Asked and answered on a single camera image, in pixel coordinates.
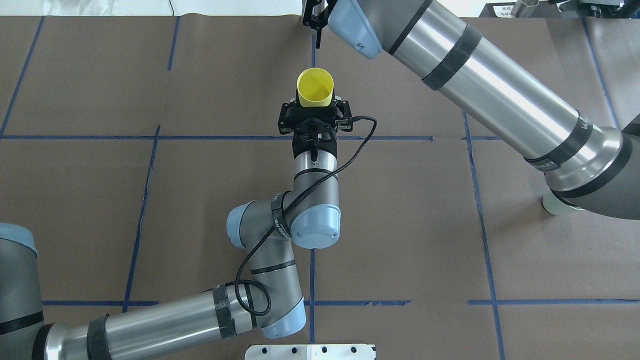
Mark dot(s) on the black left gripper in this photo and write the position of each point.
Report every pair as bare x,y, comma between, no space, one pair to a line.
300,146

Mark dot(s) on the yellow cup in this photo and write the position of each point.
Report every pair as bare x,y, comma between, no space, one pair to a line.
315,88

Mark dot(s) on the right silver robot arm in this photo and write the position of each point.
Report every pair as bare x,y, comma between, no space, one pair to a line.
585,166

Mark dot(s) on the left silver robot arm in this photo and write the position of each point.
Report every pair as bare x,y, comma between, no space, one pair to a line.
272,300

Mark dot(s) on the green cup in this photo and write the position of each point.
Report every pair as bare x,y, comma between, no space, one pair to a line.
555,205

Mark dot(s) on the grey equipment with label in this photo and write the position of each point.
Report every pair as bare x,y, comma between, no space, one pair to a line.
562,9

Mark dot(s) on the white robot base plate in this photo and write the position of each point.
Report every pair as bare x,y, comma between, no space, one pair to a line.
357,351

